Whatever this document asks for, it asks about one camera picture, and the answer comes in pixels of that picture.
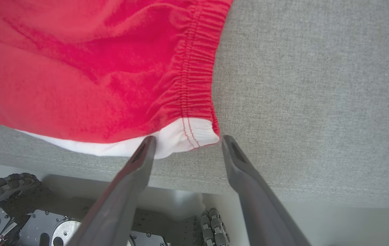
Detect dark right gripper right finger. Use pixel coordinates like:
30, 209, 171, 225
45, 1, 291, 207
222, 135, 313, 246

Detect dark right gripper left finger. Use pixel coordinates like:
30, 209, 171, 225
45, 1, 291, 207
66, 135, 157, 246

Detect red shorts with white stripe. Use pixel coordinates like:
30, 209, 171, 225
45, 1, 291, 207
0, 0, 233, 160

